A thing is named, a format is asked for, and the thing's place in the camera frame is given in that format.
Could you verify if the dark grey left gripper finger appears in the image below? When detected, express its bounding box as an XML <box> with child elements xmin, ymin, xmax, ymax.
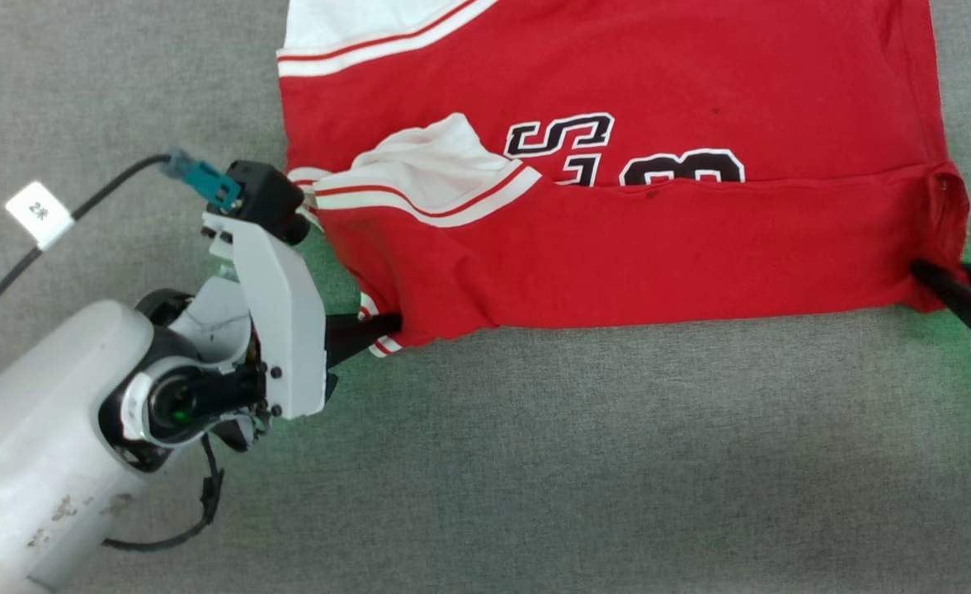
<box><xmin>325</xmin><ymin>312</ymin><xmax>404</xmax><ymax>370</ymax></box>

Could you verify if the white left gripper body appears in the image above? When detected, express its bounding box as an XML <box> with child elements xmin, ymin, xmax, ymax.
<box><xmin>202</xmin><ymin>210</ymin><xmax>328</xmax><ymax>420</ymax></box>

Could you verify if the red and white jersey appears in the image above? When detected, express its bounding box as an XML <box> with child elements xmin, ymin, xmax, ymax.
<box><xmin>276</xmin><ymin>0</ymin><xmax>971</xmax><ymax>360</ymax></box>

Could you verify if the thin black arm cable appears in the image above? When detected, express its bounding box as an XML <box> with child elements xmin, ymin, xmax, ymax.
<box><xmin>103</xmin><ymin>433</ymin><xmax>225</xmax><ymax>553</ymax></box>

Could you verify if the black cable with teal connector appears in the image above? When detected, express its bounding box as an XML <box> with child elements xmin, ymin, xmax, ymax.
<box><xmin>0</xmin><ymin>148</ymin><xmax>243</xmax><ymax>349</ymax></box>

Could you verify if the white cable label tag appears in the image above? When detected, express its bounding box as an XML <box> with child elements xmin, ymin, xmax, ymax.
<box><xmin>5</xmin><ymin>181</ymin><xmax>75</xmax><ymax>251</ymax></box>

